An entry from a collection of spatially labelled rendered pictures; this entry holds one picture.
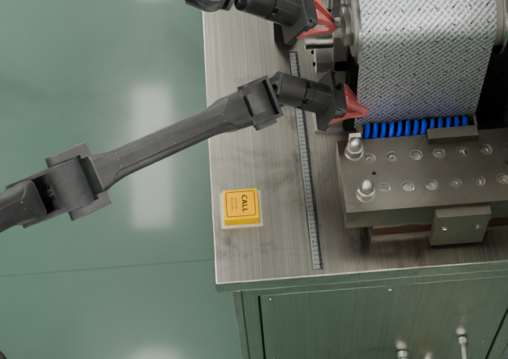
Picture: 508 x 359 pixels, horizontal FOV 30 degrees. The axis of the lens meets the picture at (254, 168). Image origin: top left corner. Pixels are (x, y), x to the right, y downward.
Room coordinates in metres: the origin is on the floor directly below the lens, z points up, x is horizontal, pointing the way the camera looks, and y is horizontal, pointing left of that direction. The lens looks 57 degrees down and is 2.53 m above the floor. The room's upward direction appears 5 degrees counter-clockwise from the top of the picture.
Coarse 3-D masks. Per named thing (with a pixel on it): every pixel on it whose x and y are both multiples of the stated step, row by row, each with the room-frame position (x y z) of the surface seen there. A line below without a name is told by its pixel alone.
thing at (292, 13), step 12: (276, 0) 1.10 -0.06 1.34; (288, 0) 1.11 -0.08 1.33; (300, 0) 1.12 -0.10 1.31; (276, 12) 1.09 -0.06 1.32; (288, 12) 1.09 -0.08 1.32; (300, 12) 1.10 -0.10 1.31; (288, 24) 1.09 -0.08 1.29; (300, 24) 1.08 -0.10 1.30; (312, 24) 1.07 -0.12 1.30; (288, 36) 1.08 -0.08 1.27
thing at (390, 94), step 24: (360, 72) 1.05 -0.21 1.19; (384, 72) 1.05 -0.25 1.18; (408, 72) 1.05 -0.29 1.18; (432, 72) 1.05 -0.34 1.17; (456, 72) 1.05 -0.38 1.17; (480, 72) 1.05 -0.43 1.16; (360, 96) 1.05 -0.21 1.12; (384, 96) 1.05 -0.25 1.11; (408, 96) 1.05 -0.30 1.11; (432, 96) 1.05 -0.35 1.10; (456, 96) 1.05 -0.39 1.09; (360, 120) 1.05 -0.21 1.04; (384, 120) 1.05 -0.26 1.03
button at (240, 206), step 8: (224, 192) 0.98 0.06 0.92; (232, 192) 0.98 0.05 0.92; (240, 192) 0.98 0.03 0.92; (248, 192) 0.98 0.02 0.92; (256, 192) 0.98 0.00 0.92; (224, 200) 0.96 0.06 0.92; (232, 200) 0.96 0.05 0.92; (240, 200) 0.96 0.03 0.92; (248, 200) 0.96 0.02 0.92; (256, 200) 0.96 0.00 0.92; (224, 208) 0.95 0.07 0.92; (232, 208) 0.94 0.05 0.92; (240, 208) 0.94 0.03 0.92; (248, 208) 0.94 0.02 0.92; (256, 208) 0.94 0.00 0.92; (224, 216) 0.93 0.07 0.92; (232, 216) 0.93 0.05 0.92; (240, 216) 0.92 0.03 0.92; (248, 216) 0.92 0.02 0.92; (256, 216) 0.92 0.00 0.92; (232, 224) 0.92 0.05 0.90
